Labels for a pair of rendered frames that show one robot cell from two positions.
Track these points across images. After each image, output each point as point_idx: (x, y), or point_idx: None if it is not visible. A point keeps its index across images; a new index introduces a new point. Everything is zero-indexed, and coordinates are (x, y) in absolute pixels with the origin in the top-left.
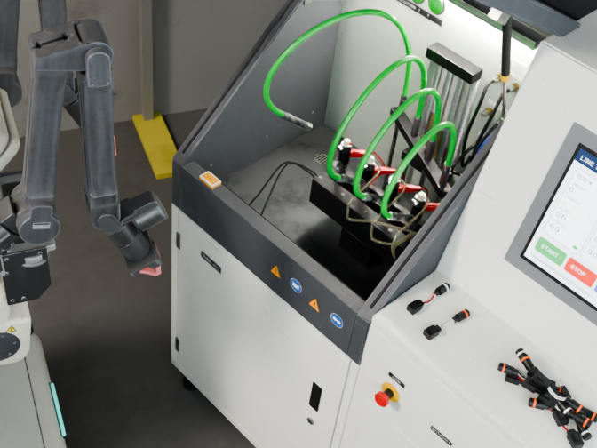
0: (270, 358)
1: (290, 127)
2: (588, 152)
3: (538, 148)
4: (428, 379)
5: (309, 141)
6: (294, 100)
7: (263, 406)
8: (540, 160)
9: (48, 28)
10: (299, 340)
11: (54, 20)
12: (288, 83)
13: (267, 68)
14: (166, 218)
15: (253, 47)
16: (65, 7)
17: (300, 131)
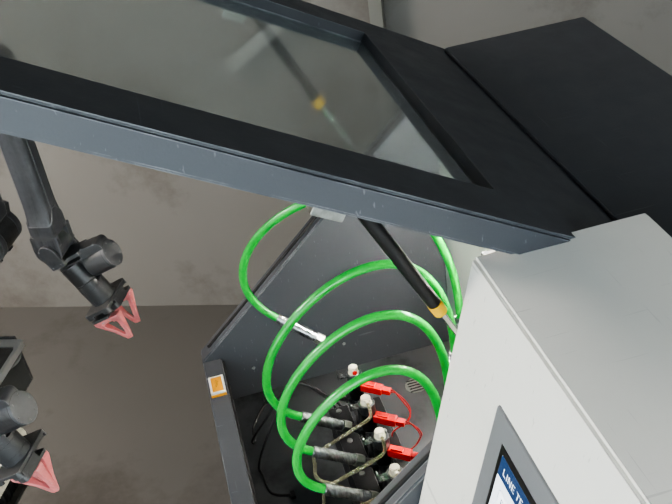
0: None
1: (386, 337)
2: (509, 466)
3: (471, 437)
4: None
5: (415, 360)
6: (383, 304)
7: None
8: (472, 459)
9: (16, 182)
10: None
11: (20, 175)
12: (364, 280)
13: (320, 257)
14: (21, 423)
15: (301, 229)
16: (28, 161)
17: (407, 344)
